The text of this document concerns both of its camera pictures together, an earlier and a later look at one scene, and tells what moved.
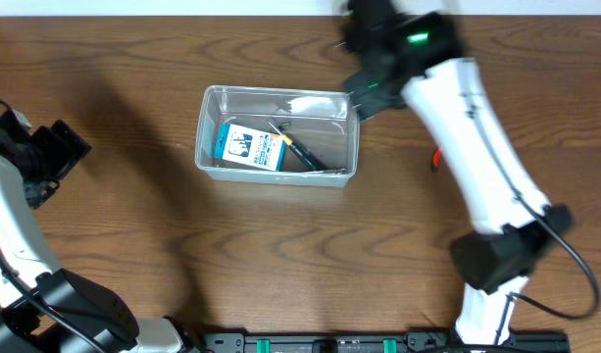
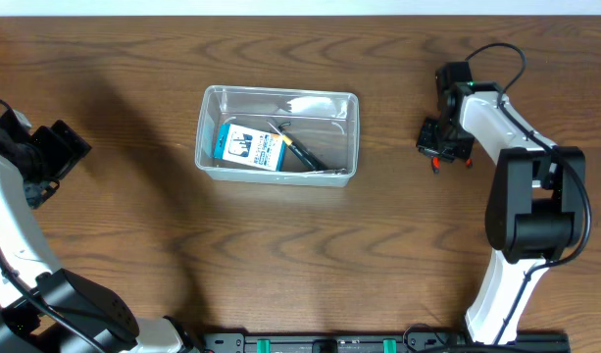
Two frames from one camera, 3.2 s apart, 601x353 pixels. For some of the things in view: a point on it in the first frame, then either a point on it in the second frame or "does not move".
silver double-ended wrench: [337, 171] does not move
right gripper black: [368, 94] → [425, 146]
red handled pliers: [436, 160] does not move
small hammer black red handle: [280, 126] does not move
